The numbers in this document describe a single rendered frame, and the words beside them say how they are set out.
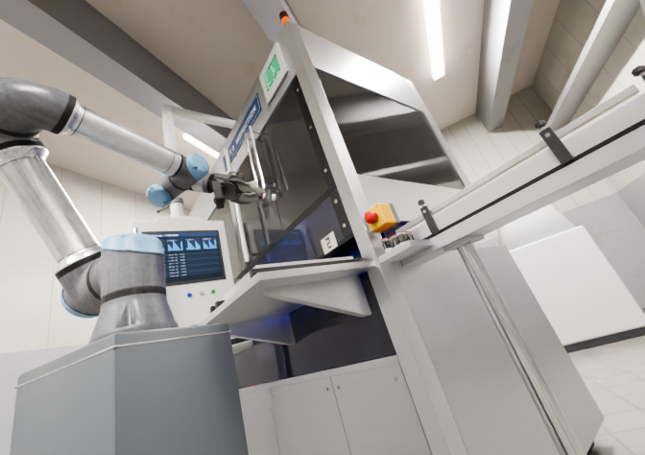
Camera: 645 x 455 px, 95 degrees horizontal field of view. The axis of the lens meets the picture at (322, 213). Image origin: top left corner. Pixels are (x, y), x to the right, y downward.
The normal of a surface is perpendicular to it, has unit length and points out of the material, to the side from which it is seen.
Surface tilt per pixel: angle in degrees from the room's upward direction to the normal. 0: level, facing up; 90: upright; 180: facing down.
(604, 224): 90
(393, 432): 90
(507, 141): 90
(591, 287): 90
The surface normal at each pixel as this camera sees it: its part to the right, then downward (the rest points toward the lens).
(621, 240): -0.41, -0.26
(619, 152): -0.79, -0.03
